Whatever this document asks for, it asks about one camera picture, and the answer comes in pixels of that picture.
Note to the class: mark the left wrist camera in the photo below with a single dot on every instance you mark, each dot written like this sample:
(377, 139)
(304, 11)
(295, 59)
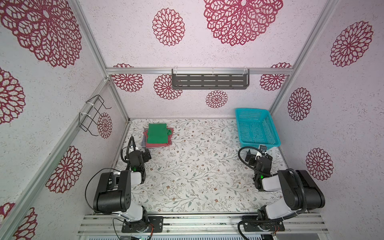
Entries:
(132, 147)

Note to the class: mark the floral table mat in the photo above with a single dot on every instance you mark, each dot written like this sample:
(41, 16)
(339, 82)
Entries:
(201, 171)

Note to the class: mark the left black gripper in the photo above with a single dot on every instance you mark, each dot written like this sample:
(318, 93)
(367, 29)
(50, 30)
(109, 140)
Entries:
(146, 155)

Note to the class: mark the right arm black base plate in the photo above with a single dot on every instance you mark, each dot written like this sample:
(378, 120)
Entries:
(264, 225)

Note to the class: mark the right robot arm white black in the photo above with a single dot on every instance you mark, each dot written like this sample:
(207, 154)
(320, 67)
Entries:
(300, 192)

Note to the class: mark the aluminium front rail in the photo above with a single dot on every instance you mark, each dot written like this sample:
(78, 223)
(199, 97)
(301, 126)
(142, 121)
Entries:
(202, 224)

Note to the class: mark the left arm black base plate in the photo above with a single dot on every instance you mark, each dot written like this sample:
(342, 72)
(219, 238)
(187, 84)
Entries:
(147, 225)

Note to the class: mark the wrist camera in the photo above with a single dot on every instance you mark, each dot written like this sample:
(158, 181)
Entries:
(132, 147)
(263, 149)

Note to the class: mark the blue white striped tank top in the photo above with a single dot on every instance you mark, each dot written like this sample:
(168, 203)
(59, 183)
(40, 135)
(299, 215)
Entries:
(144, 140)

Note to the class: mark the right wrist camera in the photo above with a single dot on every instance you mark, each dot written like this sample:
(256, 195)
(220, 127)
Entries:
(263, 149)

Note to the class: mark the green tank top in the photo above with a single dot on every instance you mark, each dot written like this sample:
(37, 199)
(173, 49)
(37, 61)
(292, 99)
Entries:
(158, 134)

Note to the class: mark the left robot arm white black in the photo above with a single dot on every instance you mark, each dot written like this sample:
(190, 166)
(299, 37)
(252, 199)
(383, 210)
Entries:
(114, 191)

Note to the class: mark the grey metal wall shelf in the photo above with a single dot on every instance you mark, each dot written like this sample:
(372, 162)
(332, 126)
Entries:
(213, 81)

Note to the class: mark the black wire wall rack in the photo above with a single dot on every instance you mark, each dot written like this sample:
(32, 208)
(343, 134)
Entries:
(102, 120)

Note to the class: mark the teal plastic basket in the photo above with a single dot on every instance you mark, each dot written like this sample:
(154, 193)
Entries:
(256, 127)

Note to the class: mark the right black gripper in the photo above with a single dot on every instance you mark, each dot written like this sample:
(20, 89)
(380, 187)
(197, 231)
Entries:
(252, 157)

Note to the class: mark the maroon red tank top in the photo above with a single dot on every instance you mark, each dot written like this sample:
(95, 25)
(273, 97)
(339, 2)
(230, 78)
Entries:
(169, 143)

